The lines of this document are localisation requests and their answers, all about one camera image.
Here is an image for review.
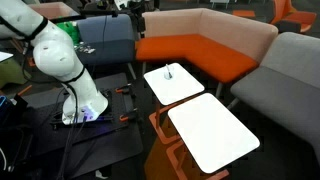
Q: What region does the white desk corner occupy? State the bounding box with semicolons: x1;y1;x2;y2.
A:
0;50;15;64

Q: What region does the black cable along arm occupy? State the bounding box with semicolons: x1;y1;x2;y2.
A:
0;14;50;43

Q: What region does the black horizontal bar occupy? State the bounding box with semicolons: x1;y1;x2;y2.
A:
49;9;120;25

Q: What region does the orange clamp handle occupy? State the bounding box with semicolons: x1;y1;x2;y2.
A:
16;84;34;97

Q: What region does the green plastic object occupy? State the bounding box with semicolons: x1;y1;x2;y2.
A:
55;20;81;46

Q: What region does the flat orange ottoman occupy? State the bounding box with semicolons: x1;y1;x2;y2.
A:
232;9;257;19

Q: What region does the white table with orange frame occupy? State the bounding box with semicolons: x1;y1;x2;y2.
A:
165;92;261;180
143;62;206;145

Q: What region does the small patterned board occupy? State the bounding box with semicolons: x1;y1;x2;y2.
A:
74;43;97;55

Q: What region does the orange lounge chair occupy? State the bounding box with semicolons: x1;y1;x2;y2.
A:
269;0;318;34

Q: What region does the clear glass cup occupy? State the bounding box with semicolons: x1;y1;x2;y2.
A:
163;63;174;81

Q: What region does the olive green ottoman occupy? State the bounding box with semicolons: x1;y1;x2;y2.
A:
0;58;30;90

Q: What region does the gray sofa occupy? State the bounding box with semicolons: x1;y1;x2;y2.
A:
229;31;320;165

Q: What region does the black base cable bundle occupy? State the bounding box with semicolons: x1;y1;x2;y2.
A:
55;83;88;180

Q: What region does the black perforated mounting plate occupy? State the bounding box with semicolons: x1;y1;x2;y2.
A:
49;87;138;132

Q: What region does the beige and orange armchair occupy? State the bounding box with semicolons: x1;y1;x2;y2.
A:
28;1;81;21

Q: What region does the orange and black clamp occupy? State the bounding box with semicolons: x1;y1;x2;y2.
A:
118;107;139;123
114;83;133;95

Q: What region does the thin black hanging cable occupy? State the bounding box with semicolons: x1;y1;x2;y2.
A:
99;14;110;65

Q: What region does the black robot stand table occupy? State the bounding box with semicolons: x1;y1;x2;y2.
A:
0;72;145;180

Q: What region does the orange and beige corner sofa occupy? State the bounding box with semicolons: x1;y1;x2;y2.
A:
134;7;279;100

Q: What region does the black electronics box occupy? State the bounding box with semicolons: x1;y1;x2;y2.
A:
0;94;30;135

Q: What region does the blue armchair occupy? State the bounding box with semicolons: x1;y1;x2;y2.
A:
74;13;138;81

